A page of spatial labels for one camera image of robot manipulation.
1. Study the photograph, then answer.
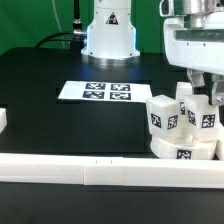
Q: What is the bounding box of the white U-shaped fence wall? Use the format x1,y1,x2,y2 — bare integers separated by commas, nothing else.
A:
0,153,224,189

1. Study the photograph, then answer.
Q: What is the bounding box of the white sheet with tags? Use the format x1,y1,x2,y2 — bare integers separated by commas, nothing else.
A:
58,81,152,103

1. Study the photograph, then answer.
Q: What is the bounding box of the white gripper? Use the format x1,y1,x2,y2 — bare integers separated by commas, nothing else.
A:
163,14,224,106

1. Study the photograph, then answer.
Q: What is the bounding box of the green backdrop curtain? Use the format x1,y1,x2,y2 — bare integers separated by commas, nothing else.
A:
0,0,164,55

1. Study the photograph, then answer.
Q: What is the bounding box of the white block at left edge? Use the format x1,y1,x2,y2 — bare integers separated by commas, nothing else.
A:
0,108,7,134

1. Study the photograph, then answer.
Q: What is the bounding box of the black cable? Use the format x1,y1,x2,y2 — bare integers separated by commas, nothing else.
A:
34,0,88,49

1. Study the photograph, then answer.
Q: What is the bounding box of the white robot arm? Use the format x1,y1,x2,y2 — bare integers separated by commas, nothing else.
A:
81,0,224,106

